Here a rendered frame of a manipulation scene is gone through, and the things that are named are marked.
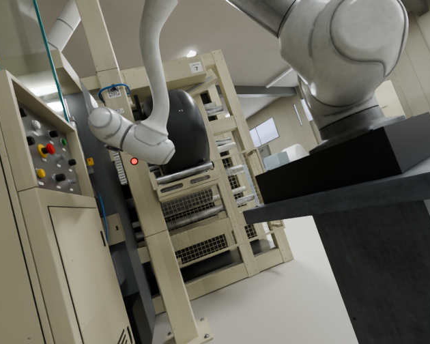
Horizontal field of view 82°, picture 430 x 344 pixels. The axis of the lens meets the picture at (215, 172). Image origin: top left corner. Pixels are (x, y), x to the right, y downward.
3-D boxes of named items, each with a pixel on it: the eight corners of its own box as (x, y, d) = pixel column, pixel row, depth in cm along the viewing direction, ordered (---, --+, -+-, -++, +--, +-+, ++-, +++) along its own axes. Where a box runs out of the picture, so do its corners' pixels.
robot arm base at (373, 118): (416, 115, 64) (407, 96, 65) (368, 132, 54) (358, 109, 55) (353, 140, 80) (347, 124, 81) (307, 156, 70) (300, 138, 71)
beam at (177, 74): (127, 90, 177) (121, 71, 178) (133, 104, 202) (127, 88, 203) (207, 72, 190) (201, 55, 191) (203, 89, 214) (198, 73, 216)
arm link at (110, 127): (91, 138, 90) (125, 154, 91) (75, 123, 75) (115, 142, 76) (106, 113, 92) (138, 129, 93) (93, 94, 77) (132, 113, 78)
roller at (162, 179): (154, 176, 141) (156, 183, 143) (155, 179, 137) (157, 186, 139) (211, 160, 148) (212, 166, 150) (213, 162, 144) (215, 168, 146)
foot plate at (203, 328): (164, 361, 125) (162, 357, 126) (165, 335, 151) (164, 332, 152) (213, 338, 131) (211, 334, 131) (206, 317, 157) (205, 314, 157)
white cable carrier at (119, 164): (121, 184, 143) (99, 108, 147) (123, 185, 148) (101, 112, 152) (129, 181, 144) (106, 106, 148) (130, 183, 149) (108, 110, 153)
